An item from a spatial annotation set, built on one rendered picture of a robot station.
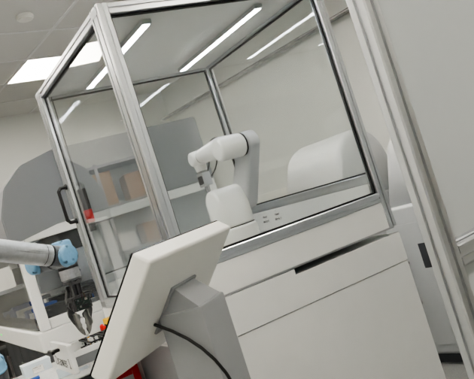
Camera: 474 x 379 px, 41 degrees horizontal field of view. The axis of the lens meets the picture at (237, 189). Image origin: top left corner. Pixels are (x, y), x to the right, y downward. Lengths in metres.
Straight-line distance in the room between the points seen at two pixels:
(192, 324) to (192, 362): 0.09
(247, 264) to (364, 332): 0.55
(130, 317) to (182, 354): 0.23
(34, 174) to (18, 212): 0.21
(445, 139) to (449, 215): 0.15
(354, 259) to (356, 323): 0.24
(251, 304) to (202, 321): 0.66
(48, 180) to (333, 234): 1.61
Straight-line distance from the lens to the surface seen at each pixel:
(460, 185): 1.26
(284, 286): 2.25
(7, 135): 7.05
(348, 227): 2.44
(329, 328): 2.36
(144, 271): 1.37
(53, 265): 2.27
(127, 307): 1.41
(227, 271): 2.14
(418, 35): 1.29
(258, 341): 2.20
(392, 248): 2.57
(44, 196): 3.35
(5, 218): 3.31
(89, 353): 2.41
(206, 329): 1.54
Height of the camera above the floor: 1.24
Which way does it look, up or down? 1 degrees up
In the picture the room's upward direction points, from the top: 18 degrees counter-clockwise
